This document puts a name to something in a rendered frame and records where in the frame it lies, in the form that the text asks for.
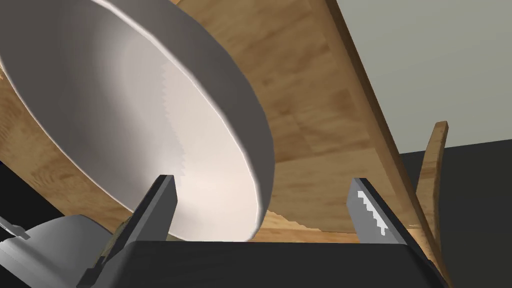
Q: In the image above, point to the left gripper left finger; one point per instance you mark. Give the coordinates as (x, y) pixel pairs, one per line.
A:
(154, 216)

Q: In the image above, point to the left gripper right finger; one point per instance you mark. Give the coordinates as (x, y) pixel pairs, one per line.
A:
(370, 224)

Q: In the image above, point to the white bowl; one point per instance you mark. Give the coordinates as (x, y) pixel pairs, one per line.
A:
(132, 104)

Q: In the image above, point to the wooden table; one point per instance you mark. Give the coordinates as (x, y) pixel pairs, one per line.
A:
(320, 120)

